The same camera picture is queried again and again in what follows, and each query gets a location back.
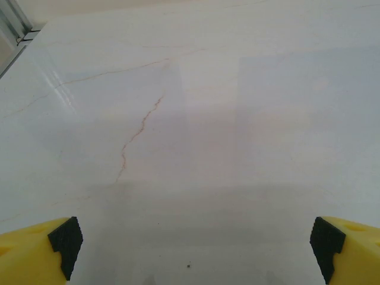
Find aluminum table edge rail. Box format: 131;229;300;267
0;37;32;80

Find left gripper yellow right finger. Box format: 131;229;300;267
310;216;380;285

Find aluminum frame post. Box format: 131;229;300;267
0;0;33;39

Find metal corner bracket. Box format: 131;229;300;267
16;28;41;46

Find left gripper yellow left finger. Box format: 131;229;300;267
0;216;84;285

